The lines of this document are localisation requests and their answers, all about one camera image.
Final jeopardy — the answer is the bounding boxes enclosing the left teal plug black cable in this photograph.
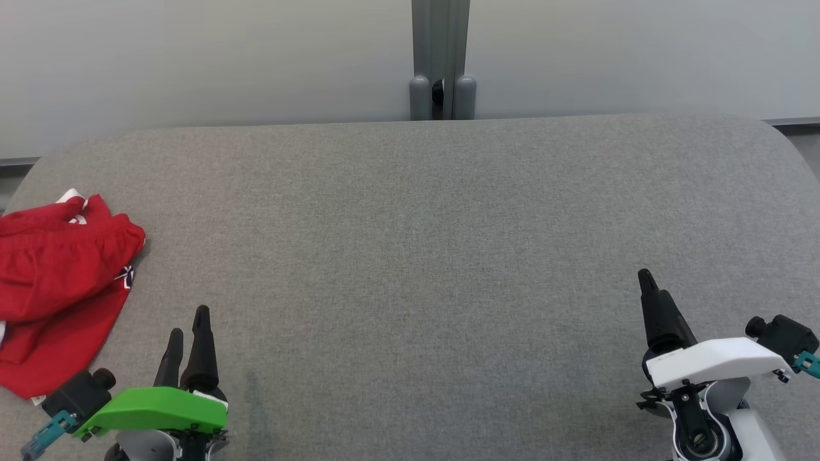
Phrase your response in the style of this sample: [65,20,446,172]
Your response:
[20,410,78,461]

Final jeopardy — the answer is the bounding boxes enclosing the right teal plug black cable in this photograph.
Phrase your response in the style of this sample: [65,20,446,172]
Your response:
[793,350,820,380]

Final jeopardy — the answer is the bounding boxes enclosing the teal plug black cable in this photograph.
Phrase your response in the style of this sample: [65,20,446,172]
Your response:
[793,350,820,380]
[20,410,78,461]

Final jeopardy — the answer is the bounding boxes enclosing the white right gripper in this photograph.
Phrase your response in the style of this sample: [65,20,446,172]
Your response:
[637,269,792,423]

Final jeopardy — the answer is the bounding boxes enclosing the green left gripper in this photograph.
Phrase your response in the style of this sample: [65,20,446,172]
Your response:
[72,305,229,449]

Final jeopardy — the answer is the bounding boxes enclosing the grey partition post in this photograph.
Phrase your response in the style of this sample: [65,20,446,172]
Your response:
[409,0,445,122]
[447,0,478,121]

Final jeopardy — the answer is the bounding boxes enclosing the red shorts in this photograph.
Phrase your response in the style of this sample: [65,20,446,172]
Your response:
[0,189,147,323]

